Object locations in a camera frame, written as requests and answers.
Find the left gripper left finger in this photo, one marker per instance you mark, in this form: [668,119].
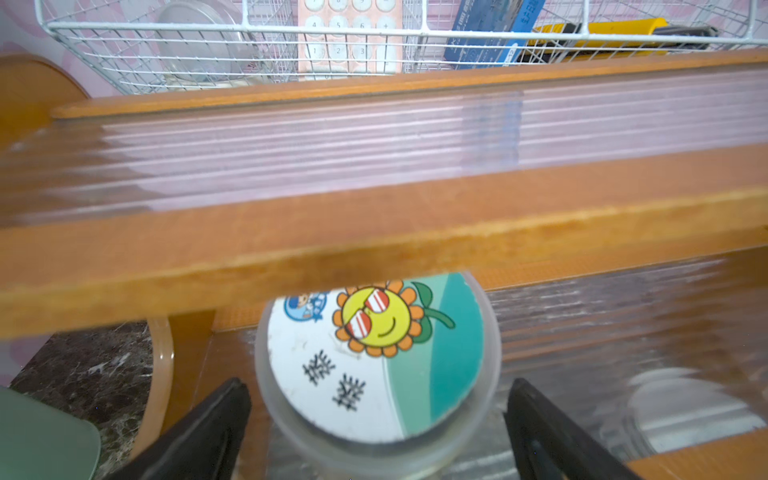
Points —
[204,444]

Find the wooden three-tier shelf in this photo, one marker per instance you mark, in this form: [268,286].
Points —
[613,212]

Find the white wire wall basket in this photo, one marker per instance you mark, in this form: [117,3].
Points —
[143,47]

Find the yellow utility knife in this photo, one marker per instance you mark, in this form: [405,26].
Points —
[562,51]

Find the pink calculator in basket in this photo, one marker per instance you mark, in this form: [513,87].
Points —
[349,38]

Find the blue book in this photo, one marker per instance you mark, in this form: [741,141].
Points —
[491,16]

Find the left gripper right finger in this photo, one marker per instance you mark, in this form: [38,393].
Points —
[547,444]

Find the sunflower lid yellow jar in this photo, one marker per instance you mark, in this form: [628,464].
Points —
[385,380]

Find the clear cup in basket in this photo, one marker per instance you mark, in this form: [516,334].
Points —
[201,48]

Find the mint green pencil cup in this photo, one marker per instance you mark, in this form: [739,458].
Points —
[41,442]

